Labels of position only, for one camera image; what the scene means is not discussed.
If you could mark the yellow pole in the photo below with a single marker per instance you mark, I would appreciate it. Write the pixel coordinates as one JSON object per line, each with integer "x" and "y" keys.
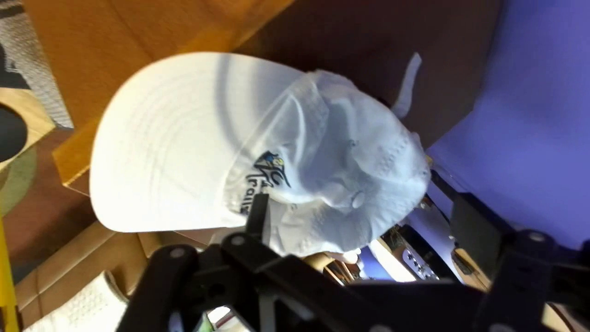
{"x": 6, "y": 282}

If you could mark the white cloth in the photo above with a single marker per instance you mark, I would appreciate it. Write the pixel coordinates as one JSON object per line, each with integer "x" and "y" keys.
{"x": 185, "y": 140}

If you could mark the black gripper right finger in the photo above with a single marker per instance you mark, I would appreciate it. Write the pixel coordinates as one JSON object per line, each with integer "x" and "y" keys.
{"x": 519, "y": 277}

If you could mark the white paper towel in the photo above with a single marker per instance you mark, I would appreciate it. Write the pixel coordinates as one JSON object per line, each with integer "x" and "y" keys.
{"x": 80, "y": 310}

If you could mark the cardboard box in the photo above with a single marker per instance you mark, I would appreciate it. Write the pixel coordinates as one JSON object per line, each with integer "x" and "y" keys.
{"x": 67, "y": 264}

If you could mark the blue printed box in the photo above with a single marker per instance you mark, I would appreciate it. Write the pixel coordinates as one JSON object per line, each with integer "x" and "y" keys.
{"x": 418, "y": 245}

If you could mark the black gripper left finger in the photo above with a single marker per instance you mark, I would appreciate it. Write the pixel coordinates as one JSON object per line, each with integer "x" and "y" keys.
{"x": 185, "y": 277}

